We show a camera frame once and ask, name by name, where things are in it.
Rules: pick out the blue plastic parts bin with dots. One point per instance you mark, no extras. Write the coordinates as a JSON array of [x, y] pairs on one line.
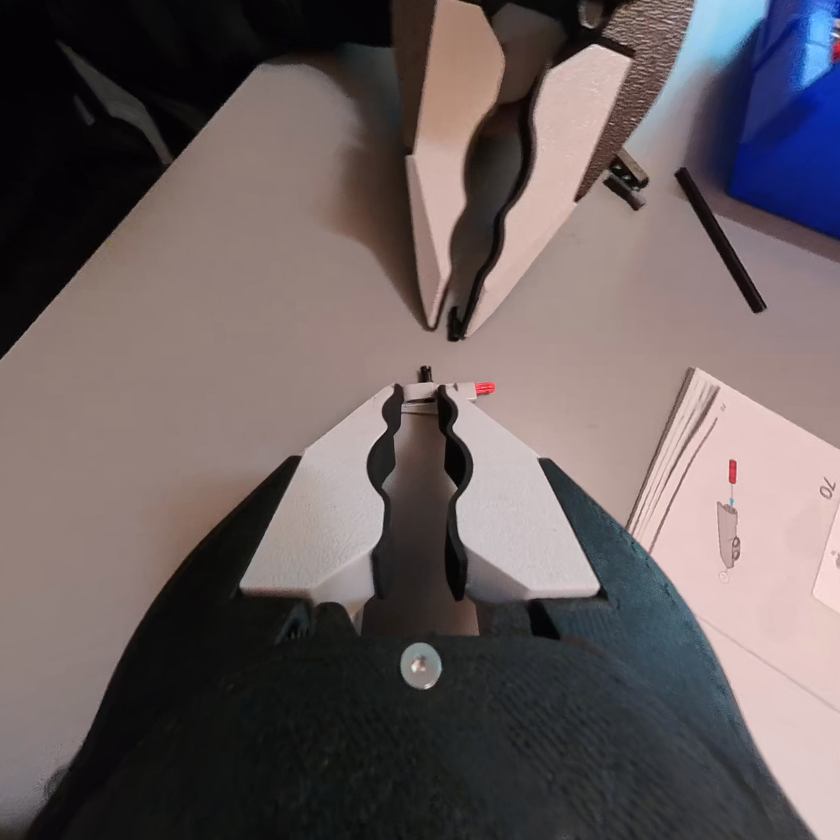
[[794, 131]]

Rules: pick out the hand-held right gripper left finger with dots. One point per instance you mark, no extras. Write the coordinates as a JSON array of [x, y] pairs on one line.
[[315, 518]]

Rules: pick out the black toy beam with holes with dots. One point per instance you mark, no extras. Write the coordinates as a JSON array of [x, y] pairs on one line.
[[631, 169]]

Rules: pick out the small dark toy connector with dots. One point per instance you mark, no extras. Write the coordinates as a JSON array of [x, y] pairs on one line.
[[620, 193]]

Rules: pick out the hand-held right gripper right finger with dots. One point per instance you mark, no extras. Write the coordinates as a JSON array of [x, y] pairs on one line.
[[518, 518]]

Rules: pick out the red toy pin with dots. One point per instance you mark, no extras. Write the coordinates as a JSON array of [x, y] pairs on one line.
[[485, 388]]

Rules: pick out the person's dark clothing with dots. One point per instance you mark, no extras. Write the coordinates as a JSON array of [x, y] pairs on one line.
[[98, 197]]

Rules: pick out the grey toy beam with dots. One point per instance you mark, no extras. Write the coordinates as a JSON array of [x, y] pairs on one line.
[[420, 392]]

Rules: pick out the white instruction booklet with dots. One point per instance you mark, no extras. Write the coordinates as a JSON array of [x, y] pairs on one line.
[[754, 623]]

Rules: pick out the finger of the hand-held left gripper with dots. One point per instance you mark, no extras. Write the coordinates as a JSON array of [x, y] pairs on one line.
[[571, 144], [446, 98]]

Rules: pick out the long black toy axle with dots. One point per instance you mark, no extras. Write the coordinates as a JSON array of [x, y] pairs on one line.
[[720, 239]]

